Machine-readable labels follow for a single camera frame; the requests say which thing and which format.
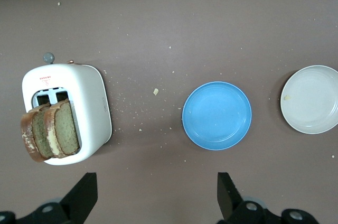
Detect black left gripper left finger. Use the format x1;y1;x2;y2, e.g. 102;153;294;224
0;172;98;224

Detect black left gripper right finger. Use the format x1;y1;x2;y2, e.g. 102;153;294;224
217;172;321;224

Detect brown crust bread slice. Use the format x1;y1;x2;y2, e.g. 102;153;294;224
43;99;81;159
20;103;53;164

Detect blue round plate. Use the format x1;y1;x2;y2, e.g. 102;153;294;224
182;81;252;152

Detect beige round plate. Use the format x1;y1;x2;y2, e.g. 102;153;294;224
280;65;338;135

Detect white two-slot toaster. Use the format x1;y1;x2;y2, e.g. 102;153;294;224
21;52;112;166

